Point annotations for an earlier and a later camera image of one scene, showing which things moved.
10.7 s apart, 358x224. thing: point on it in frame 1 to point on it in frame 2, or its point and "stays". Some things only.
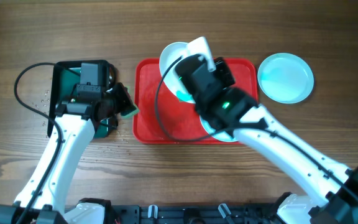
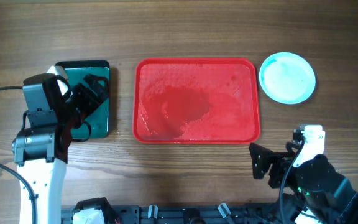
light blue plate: (286, 78) stays
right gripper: (222, 68) to (261, 155)
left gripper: (123, 99) to (91, 100)
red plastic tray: (161, 118) stays
